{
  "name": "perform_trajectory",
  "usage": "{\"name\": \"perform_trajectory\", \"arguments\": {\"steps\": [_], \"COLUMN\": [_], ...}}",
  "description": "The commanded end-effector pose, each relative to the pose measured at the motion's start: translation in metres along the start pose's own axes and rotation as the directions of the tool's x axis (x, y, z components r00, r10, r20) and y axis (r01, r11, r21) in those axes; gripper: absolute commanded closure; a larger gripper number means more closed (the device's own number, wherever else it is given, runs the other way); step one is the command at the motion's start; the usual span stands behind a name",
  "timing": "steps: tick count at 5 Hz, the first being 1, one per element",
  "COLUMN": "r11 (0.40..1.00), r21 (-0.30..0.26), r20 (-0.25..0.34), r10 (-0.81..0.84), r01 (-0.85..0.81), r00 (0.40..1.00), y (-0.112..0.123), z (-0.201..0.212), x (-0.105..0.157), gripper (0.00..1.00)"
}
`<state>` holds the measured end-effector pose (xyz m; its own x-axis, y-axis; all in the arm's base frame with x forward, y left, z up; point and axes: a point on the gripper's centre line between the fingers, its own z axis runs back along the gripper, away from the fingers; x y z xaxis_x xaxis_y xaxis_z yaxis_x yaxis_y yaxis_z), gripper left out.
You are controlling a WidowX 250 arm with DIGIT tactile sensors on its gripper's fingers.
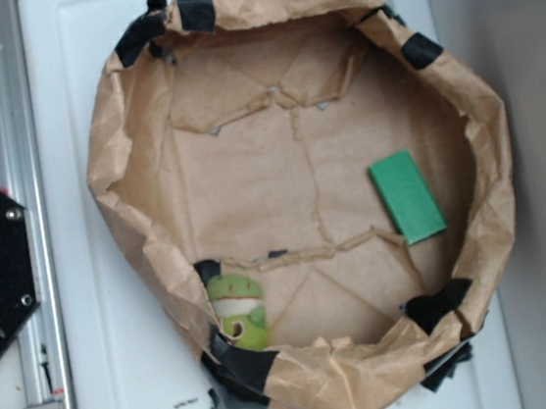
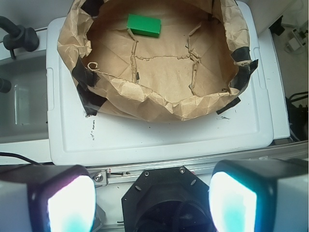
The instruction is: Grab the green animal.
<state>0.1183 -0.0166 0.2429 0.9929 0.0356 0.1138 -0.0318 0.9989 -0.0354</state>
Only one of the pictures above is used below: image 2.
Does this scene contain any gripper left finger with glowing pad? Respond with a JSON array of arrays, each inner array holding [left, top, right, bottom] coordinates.
[[0, 164, 96, 232]]

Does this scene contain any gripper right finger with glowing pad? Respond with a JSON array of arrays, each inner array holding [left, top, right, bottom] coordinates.
[[209, 159, 309, 232]]

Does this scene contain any white plastic lid board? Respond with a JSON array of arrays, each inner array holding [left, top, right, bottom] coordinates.
[[46, 0, 275, 166]]

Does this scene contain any clear plastic bin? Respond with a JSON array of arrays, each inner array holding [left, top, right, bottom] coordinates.
[[0, 50, 48, 144]]

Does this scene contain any crumpled brown paper bag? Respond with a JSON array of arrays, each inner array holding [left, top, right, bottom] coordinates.
[[57, 0, 258, 122]]

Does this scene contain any white power adapter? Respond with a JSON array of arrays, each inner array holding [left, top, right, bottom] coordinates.
[[287, 28, 307, 52]]

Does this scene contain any green rectangular box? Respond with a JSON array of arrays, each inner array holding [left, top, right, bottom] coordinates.
[[127, 14, 161, 38]]

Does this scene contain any black cable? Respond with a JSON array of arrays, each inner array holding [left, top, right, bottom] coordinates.
[[0, 152, 42, 166]]

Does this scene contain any metal corner bracket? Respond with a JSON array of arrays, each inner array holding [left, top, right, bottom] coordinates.
[[90, 170, 108, 188]]

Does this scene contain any aluminium extrusion rail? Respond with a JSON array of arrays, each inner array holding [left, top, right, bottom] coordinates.
[[87, 141, 309, 184]]

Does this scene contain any black octagonal mount plate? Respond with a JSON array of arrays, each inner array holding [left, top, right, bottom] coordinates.
[[121, 166, 217, 232]]

